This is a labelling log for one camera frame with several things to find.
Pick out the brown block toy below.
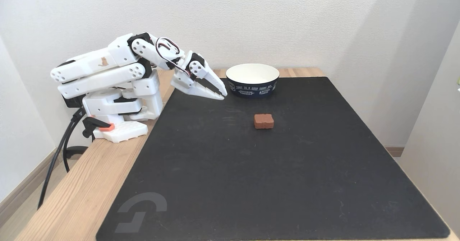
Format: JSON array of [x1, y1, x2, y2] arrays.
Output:
[[254, 113, 275, 130]]

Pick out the navy paper bowl, white print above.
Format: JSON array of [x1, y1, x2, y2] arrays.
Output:
[[225, 63, 280, 98]]

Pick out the black and orange table clamp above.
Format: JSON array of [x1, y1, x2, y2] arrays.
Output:
[[82, 116, 115, 139]]

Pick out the black desk mat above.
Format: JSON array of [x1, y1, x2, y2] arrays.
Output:
[[96, 77, 451, 241]]

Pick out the red black white servo wire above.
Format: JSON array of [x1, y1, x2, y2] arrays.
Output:
[[155, 37, 192, 77]]

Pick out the thin black cable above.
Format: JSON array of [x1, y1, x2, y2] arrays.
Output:
[[63, 121, 80, 173]]

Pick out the thick black power cable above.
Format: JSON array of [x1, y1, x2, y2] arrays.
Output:
[[37, 107, 85, 210]]

